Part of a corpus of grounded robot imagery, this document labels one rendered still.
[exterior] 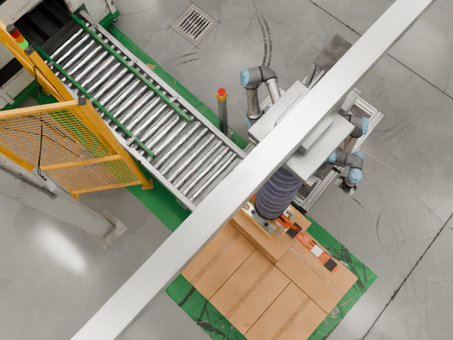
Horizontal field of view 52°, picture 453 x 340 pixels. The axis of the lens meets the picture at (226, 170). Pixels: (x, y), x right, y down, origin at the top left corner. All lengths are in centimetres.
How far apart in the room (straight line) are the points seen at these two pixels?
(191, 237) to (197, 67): 376
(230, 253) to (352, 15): 302
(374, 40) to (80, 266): 371
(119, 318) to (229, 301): 253
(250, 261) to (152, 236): 112
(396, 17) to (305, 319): 278
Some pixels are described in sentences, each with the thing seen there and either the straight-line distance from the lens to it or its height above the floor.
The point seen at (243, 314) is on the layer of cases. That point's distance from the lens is 406.
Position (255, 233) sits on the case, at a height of 94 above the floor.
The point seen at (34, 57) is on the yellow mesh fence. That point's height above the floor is 205.
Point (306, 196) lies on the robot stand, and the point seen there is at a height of 21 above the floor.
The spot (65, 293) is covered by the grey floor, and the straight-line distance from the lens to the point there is 488.
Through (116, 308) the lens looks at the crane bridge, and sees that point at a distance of 160.
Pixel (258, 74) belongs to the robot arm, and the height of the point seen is 164.
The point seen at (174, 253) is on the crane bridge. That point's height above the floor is 305.
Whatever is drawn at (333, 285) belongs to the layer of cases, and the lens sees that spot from 414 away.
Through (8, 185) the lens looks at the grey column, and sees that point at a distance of 284.
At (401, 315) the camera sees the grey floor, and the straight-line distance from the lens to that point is 486.
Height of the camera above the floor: 460
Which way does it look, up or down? 75 degrees down
